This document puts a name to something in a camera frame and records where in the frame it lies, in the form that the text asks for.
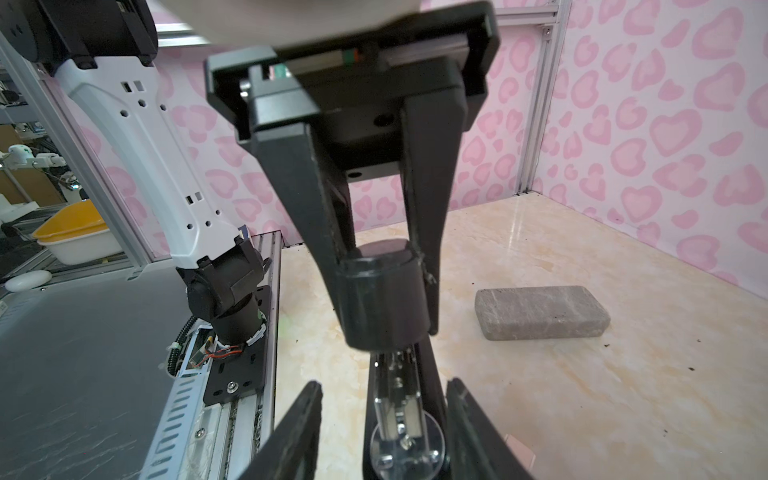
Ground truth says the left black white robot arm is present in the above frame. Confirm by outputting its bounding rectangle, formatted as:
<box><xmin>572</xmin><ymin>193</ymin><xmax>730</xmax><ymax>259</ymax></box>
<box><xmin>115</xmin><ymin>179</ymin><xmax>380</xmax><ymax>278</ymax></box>
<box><xmin>1</xmin><ymin>1</ymin><xmax>499</xmax><ymax>353</ymax></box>

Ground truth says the grey stone block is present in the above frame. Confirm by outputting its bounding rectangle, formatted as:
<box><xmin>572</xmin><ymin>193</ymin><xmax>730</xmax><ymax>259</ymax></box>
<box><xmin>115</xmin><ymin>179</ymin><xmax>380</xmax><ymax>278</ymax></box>
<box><xmin>474</xmin><ymin>286</ymin><xmax>611</xmax><ymax>341</ymax></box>

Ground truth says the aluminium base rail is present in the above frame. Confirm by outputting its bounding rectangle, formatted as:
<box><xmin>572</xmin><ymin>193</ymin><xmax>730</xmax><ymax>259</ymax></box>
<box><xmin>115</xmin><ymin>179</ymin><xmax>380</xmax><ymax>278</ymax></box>
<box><xmin>140</xmin><ymin>231</ymin><xmax>284</xmax><ymax>479</ymax></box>

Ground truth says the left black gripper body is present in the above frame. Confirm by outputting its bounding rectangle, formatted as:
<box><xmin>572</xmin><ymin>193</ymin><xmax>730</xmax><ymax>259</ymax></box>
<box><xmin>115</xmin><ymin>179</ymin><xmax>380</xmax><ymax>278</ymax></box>
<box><xmin>205</xmin><ymin>1</ymin><xmax>499</xmax><ymax>180</ymax></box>

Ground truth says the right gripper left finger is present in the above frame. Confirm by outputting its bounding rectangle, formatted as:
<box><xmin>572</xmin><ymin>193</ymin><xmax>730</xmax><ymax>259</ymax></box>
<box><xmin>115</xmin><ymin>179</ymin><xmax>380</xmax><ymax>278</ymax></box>
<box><xmin>240</xmin><ymin>381</ymin><xmax>323</xmax><ymax>480</ymax></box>

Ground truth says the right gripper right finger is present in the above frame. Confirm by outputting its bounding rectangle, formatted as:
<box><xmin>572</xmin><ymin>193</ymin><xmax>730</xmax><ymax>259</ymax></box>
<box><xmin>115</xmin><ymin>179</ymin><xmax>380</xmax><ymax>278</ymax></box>
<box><xmin>446</xmin><ymin>378</ymin><xmax>533</xmax><ymax>480</ymax></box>

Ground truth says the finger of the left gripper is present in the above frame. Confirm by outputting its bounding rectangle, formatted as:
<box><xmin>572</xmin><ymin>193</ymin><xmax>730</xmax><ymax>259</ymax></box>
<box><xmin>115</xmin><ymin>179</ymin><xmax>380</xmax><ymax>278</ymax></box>
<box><xmin>401</xmin><ymin>89</ymin><xmax>466</xmax><ymax>335</ymax></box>
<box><xmin>251</xmin><ymin>122</ymin><xmax>356</xmax><ymax>347</ymax></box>

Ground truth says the yellow lid white tub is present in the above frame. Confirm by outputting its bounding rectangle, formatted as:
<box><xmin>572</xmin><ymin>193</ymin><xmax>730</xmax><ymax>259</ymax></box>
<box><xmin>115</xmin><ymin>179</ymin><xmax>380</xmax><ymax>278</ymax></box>
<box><xmin>32</xmin><ymin>200</ymin><xmax>123</xmax><ymax>266</ymax></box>

